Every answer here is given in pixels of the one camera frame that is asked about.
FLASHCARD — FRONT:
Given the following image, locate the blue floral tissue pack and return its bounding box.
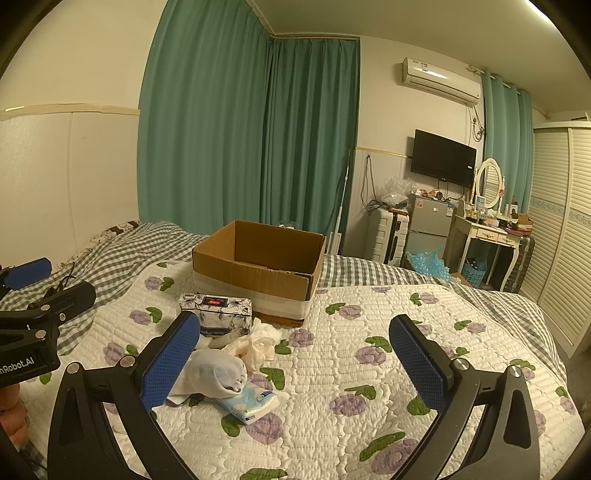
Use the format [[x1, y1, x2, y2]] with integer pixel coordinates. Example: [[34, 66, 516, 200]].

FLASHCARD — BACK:
[[217, 382, 280, 425]]

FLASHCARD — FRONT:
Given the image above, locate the person's hand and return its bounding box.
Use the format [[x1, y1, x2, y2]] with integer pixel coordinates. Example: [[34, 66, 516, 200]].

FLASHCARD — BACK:
[[0, 384, 28, 447]]

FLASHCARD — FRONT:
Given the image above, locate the grey checked bed sheet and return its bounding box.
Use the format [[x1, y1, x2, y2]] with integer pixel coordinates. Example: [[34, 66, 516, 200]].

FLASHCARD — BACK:
[[1, 221, 567, 382]]

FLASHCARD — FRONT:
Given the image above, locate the black white floral tissue box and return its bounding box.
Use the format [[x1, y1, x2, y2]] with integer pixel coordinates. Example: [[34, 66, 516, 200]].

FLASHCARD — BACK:
[[178, 293, 253, 337]]

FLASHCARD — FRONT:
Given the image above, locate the checked stool beside table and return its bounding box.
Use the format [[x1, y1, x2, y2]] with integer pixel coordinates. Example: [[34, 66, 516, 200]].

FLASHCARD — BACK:
[[503, 235, 535, 293]]

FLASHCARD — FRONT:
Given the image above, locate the white louvred wardrobe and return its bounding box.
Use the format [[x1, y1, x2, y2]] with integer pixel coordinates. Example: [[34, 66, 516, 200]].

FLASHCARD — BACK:
[[521, 121, 590, 357]]

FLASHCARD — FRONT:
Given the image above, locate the blue basket under table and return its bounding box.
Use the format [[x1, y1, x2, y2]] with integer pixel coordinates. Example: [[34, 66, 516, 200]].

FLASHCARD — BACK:
[[461, 258, 487, 288]]

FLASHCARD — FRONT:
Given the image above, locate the cream crumpled cloth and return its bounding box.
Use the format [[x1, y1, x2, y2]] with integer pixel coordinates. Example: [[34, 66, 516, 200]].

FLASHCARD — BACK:
[[208, 317, 283, 373]]

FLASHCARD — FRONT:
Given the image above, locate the brown cardboard box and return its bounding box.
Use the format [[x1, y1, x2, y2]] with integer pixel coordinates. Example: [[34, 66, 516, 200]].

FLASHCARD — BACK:
[[192, 220, 325, 328]]

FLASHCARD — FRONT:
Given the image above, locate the white dressing table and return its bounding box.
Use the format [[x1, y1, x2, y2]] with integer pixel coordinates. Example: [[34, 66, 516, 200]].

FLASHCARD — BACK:
[[443, 214, 522, 291]]

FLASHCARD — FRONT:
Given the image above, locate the small grey refrigerator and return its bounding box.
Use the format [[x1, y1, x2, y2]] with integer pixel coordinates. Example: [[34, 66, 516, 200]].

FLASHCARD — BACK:
[[405, 194, 455, 259]]

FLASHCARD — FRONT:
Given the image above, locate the white suitcase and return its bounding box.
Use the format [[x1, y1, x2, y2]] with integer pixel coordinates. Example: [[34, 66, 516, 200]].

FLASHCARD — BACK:
[[365, 208, 410, 267]]

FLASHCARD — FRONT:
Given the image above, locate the large green curtain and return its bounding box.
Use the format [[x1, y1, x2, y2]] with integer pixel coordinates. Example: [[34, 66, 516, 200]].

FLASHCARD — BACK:
[[137, 1, 361, 234]]

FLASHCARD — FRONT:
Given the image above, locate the white mop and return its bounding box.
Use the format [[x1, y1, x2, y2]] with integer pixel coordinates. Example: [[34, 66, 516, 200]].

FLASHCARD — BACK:
[[332, 150, 355, 255]]

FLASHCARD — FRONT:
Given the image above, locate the white oval vanity mirror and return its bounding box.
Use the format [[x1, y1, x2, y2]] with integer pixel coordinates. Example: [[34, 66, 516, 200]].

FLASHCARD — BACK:
[[473, 158, 505, 209]]

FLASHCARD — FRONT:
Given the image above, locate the clear plastic bag on suitcase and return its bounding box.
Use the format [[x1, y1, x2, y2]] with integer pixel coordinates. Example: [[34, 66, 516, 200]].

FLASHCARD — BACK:
[[380, 178, 416, 209]]

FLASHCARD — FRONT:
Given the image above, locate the green curtain by wardrobe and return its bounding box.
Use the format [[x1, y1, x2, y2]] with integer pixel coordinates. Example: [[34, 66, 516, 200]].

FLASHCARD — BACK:
[[481, 71, 534, 213]]

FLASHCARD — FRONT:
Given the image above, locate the white air conditioner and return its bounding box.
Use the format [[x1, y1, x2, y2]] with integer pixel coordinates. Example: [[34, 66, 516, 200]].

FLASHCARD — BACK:
[[403, 57, 481, 106]]

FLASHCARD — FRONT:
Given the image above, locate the black wall television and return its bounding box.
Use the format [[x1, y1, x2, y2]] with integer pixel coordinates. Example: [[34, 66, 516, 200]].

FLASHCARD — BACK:
[[411, 130, 477, 188]]

